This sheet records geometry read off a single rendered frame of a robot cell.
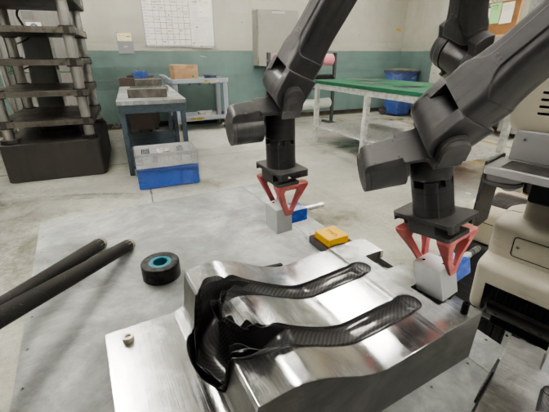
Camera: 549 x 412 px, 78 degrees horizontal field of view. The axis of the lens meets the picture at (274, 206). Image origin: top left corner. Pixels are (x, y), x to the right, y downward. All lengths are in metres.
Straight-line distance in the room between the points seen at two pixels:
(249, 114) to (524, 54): 0.38
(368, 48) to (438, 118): 7.88
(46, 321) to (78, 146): 3.59
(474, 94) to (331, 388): 0.35
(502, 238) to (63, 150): 4.02
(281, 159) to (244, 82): 6.47
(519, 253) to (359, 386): 0.59
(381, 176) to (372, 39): 7.91
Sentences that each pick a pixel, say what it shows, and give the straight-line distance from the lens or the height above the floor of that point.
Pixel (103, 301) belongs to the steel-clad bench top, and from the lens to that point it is 0.77.
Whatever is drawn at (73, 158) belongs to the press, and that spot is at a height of 0.21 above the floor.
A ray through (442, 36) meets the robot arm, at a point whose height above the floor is 1.27.
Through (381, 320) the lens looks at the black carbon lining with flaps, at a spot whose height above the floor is 0.88.
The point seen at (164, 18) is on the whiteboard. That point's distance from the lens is 6.82.
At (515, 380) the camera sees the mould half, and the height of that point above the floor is 0.85.
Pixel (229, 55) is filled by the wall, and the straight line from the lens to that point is 7.00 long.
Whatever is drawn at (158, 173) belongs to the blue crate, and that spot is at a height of 0.15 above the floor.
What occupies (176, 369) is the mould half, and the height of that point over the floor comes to 0.86.
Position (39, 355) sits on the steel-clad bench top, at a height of 0.80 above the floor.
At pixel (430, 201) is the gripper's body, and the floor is 1.05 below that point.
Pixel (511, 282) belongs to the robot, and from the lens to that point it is 0.94.
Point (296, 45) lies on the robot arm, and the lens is 0.58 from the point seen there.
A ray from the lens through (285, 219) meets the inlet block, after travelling 0.70.
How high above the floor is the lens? 1.24
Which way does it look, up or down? 24 degrees down
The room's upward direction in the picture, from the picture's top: straight up
